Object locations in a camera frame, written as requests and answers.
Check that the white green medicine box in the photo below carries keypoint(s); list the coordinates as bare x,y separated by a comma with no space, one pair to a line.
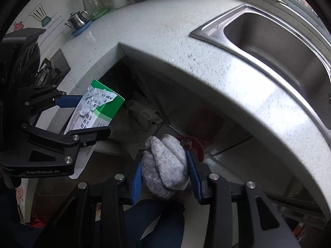
103,108

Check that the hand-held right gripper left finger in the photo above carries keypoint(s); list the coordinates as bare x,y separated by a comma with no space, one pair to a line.
136,183

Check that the white sugar pot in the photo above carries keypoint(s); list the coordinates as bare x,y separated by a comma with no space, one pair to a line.
119,1

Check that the grey knit sock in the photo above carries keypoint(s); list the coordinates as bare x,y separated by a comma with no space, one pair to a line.
165,165

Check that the dark blue trousers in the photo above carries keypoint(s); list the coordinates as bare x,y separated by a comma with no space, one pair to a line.
155,224

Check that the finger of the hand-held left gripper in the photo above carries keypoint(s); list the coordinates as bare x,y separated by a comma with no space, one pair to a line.
88,134
68,101

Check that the kitchen utensil wall sticker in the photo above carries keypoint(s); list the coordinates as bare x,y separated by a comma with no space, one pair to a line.
41,14

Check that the black gas stove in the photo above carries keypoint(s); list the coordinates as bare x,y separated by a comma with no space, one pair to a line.
55,67

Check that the red plastic basin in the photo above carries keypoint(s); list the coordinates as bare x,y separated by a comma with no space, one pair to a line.
197,144

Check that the steel teapot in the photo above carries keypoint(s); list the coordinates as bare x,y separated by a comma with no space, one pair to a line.
76,20

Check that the grey bin bag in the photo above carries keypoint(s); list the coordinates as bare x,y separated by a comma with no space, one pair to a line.
139,116

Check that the green tray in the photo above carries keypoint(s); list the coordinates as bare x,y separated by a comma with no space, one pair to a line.
102,14

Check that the blue coaster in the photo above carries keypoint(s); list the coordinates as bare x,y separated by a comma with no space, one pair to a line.
82,29

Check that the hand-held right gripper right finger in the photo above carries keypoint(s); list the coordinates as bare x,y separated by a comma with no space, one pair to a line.
195,178

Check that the steel sink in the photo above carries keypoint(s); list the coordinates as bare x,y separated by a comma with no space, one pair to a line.
271,38

